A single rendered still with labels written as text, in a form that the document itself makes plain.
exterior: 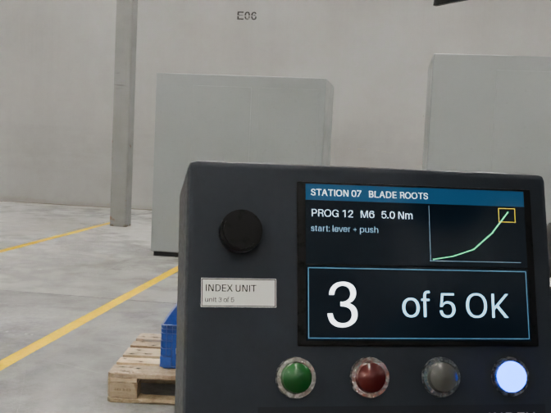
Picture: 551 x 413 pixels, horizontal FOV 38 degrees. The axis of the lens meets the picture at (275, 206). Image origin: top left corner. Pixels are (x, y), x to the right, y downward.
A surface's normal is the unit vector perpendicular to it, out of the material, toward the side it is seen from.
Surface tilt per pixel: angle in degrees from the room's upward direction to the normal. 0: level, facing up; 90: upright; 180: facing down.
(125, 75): 90
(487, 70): 90
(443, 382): 79
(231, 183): 75
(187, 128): 90
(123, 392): 91
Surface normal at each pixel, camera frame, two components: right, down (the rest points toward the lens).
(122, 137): -0.15, 0.07
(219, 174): 0.18, -0.18
